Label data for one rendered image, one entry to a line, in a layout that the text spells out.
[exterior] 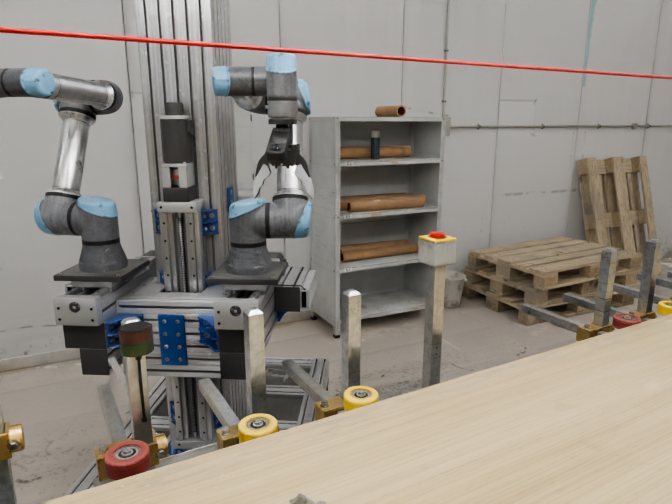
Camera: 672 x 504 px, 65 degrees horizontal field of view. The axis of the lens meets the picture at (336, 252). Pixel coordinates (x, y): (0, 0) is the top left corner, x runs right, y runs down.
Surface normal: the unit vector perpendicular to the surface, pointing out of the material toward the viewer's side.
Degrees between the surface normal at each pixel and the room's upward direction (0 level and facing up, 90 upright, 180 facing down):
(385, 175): 90
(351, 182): 90
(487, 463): 0
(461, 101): 90
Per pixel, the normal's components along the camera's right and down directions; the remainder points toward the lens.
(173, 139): -0.07, 0.23
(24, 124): 0.44, 0.21
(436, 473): 0.00, -0.97
